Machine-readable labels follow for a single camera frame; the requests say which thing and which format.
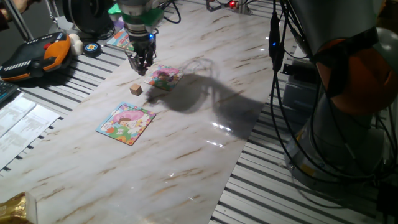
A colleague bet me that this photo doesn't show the gold foil bag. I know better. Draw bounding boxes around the gold foil bag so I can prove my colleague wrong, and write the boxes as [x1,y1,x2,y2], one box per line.
[0,192,32,224]

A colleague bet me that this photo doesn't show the printed white paper sheet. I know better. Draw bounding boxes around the printed white paper sheet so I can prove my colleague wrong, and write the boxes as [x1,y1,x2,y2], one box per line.
[0,93,37,138]
[0,104,60,170]

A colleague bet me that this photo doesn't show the blue framed butterfly jigsaw puzzle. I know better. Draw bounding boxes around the blue framed butterfly jigsaw puzzle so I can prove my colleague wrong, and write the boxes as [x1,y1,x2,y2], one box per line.
[95,101,157,147]

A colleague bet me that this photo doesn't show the bus picture jigsaw puzzle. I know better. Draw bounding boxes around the bus picture jigsaw puzzle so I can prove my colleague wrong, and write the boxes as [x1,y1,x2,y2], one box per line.
[106,28,135,52]

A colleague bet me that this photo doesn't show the silver tripod leg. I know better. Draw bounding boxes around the silver tripod leg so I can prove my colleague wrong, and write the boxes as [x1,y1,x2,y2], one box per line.
[4,0,35,41]
[39,0,62,32]

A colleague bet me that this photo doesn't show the person right hand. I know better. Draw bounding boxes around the person right hand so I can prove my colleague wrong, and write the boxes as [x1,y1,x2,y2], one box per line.
[0,0,34,19]

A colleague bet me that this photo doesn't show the large black spool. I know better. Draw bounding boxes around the large black spool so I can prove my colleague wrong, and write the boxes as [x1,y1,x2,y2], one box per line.
[62,0,115,34]

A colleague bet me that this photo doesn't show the black cable connector blue light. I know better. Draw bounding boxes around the black cable connector blue light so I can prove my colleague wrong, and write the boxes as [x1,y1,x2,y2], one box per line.
[269,12,285,72]

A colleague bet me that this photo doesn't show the aluminium frame post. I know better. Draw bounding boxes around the aluminium frame post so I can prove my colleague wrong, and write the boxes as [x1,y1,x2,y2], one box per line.
[238,0,253,16]

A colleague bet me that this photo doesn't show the white upright card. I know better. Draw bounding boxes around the white upright card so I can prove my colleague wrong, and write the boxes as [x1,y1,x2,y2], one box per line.
[24,191,39,224]

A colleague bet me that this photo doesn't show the round black disc blue emblem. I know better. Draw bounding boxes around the round black disc blue emblem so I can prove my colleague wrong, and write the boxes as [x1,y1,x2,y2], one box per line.
[83,42,103,58]

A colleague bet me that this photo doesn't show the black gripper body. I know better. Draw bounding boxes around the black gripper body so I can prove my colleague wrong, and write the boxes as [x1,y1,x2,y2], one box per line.
[129,32,157,60]

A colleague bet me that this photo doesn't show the black flat bar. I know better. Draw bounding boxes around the black flat bar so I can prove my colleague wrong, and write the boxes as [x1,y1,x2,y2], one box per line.
[281,60,315,85]

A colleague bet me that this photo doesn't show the white plush toy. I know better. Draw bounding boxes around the white plush toy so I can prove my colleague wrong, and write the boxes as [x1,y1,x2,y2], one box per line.
[68,33,84,57]

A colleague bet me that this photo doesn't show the small adapter red light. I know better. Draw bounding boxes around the small adapter red light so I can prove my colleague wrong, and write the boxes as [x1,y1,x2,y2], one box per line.
[206,0,240,13]

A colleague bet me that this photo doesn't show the small wooden cube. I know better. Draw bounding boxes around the small wooden cube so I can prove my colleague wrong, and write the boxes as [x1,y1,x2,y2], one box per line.
[129,83,143,96]

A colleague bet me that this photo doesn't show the green printed wrist mount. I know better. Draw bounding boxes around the green printed wrist mount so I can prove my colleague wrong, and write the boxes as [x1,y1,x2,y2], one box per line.
[107,2,165,27]

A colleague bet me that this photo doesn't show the frameless butterfly jigsaw puzzle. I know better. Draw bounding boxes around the frameless butterfly jigsaw puzzle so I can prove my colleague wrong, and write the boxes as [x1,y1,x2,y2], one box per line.
[144,64,184,92]

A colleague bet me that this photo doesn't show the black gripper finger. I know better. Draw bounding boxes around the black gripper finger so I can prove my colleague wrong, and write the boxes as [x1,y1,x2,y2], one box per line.
[141,51,155,77]
[130,54,145,76]

